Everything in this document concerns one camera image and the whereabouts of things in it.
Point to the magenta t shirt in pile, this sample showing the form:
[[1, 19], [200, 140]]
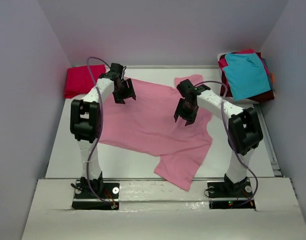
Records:
[[222, 61]]

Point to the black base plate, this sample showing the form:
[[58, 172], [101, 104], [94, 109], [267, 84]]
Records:
[[84, 199], [221, 198]]

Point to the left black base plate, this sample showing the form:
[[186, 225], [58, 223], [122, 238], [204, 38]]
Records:
[[84, 199]]

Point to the dark maroon t shirt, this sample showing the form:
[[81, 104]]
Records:
[[261, 98]]

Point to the teal t shirt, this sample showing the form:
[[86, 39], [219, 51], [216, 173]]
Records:
[[246, 75]]

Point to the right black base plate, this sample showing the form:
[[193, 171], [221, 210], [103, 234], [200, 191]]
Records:
[[221, 198]]

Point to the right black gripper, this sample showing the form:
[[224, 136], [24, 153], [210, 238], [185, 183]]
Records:
[[190, 118]]

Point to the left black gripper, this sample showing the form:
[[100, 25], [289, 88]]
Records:
[[128, 92]]

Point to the pink t shirt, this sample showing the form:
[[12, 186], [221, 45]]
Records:
[[147, 125]]

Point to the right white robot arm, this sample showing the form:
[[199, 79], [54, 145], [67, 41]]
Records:
[[242, 127]]

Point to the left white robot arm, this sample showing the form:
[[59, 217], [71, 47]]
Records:
[[86, 122]]

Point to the folded red t shirt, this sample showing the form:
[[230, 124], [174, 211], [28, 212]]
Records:
[[78, 82]]

